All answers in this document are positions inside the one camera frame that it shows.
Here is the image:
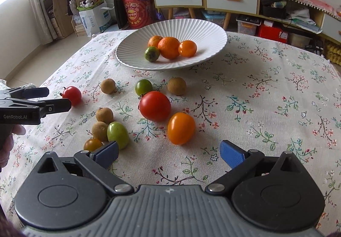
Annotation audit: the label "white ribbed plate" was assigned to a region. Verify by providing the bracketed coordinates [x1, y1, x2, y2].
[116, 19, 228, 71]

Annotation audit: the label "orange oval tomato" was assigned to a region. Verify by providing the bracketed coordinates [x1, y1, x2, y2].
[167, 112, 196, 145]

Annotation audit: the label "clear storage bin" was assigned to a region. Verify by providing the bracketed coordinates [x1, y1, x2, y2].
[236, 14, 262, 36]

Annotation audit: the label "dark green round tomato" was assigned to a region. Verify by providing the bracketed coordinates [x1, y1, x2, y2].
[135, 79, 153, 97]

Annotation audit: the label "green-red tomato in plate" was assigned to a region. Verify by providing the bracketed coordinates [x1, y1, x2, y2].
[144, 46, 160, 62]

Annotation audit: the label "yellow egg cartons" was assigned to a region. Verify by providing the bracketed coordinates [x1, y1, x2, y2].
[326, 42, 341, 66]

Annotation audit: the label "brown longan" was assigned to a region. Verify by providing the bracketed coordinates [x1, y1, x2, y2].
[95, 108, 114, 124]
[100, 78, 116, 94]
[91, 121, 108, 142]
[167, 77, 187, 95]

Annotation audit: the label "small red cherry tomato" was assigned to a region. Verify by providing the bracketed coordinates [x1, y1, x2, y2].
[59, 86, 81, 107]

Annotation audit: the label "green oval tomato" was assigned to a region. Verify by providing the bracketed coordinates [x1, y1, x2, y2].
[107, 121, 129, 150]

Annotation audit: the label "person's left hand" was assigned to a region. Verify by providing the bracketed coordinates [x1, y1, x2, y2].
[0, 125, 25, 168]

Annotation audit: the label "low white tv cabinet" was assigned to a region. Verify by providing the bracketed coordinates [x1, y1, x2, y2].
[309, 8, 341, 45]

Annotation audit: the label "red box under shelf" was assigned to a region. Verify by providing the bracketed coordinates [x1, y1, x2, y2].
[258, 24, 289, 44]

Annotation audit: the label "white paper bag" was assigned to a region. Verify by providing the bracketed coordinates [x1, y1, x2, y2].
[79, 1, 113, 37]

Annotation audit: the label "back left mandarin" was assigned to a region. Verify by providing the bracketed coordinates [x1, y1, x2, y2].
[148, 36, 163, 48]

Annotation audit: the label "floral tablecloth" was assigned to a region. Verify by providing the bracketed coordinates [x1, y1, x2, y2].
[1, 31, 340, 235]

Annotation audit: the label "large red tomato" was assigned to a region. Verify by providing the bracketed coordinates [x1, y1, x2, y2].
[138, 91, 171, 122]

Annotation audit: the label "small orange tomato in plate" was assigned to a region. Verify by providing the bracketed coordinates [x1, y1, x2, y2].
[178, 40, 197, 58]

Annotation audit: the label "small yellow-orange tomato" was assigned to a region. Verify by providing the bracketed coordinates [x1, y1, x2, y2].
[83, 138, 103, 152]

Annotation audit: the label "large orange mandarin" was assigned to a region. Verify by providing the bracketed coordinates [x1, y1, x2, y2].
[158, 37, 180, 60]

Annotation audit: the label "red round bucket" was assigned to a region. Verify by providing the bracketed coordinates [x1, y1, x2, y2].
[123, 0, 156, 29]

